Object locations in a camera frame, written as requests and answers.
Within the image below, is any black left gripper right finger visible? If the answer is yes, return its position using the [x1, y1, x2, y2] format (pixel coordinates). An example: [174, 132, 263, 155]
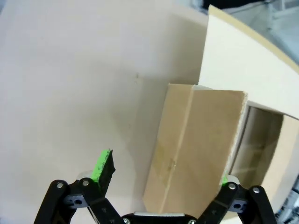
[198, 174, 278, 224]

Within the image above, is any brown cardboard box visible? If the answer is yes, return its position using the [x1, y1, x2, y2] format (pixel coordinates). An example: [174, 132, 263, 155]
[142, 4, 299, 221]

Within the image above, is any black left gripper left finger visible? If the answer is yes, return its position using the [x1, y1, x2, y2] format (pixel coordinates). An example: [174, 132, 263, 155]
[34, 148, 122, 224]

